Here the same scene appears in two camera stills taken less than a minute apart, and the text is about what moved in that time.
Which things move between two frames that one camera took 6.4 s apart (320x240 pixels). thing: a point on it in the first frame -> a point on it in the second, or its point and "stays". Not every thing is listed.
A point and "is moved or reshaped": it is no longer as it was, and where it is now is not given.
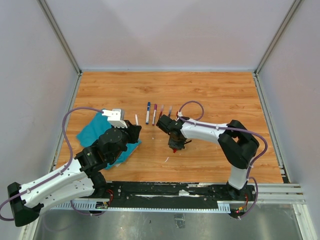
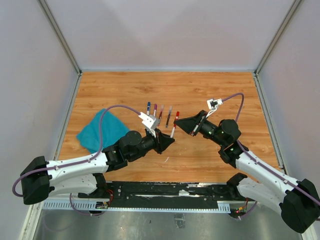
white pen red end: x=136 y=120 is moved or reshaped
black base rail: x=177 y=195 stays
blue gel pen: x=170 y=111 stays
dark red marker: x=161 y=111 stays
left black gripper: x=133 y=130 -> x=162 y=141
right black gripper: x=174 y=145 -> x=190 y=125
